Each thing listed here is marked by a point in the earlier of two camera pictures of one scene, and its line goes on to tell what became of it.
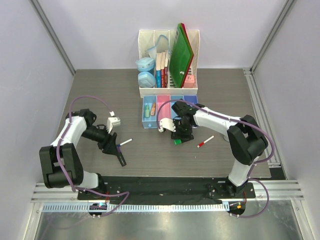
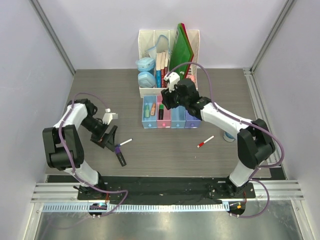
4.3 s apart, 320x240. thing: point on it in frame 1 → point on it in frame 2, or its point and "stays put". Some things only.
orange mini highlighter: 153,110 stays put
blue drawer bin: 149,113 stays put
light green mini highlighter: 147,111 stays put
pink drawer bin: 165,110 stays put
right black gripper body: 181,127 → 173,99
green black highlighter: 177,141 → 161,111
